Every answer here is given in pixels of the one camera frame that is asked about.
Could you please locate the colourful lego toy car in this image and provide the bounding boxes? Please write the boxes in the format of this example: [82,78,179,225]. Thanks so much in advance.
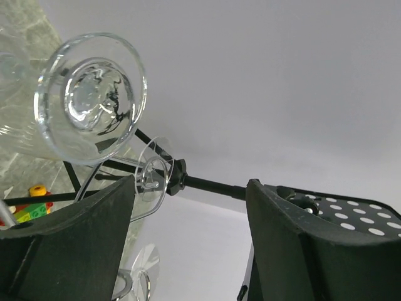
[0,184,56,226]

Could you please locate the chrome wine glass rack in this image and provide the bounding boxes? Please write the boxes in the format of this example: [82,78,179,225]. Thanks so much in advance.
[0,156,164,301]

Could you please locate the clear flute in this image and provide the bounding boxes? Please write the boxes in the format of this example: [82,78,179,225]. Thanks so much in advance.
[131,243,160,300]

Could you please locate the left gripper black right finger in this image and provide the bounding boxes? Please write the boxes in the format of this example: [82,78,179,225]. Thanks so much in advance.
[245,179,400,300]

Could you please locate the clear wine glass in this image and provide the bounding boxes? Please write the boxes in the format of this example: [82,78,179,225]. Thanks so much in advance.
[1,31,147,165]

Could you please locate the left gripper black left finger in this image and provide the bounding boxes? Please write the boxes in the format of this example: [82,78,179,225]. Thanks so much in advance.
[1,176,135,300]

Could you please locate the black perforated music stand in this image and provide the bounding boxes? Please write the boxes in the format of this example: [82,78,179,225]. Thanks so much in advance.
[0,128,401,301]

